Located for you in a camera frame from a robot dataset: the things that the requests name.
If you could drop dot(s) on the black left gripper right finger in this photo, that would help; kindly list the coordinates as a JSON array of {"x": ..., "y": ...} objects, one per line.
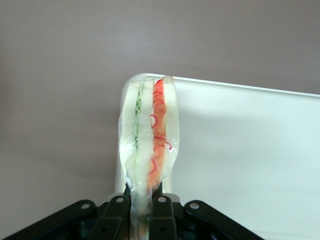
[{"x": 165, "y": 220}]

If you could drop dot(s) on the triangle sandwich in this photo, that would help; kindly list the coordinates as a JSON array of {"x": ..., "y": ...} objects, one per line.
[{"x": 145, "y": 125}]

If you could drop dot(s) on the beige plastic tray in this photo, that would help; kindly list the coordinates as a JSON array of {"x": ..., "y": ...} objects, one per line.
[{"x": 237, "y": 155}]

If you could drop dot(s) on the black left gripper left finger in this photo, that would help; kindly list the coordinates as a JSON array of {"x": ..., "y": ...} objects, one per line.
[{"x": 110, "y": 220}]

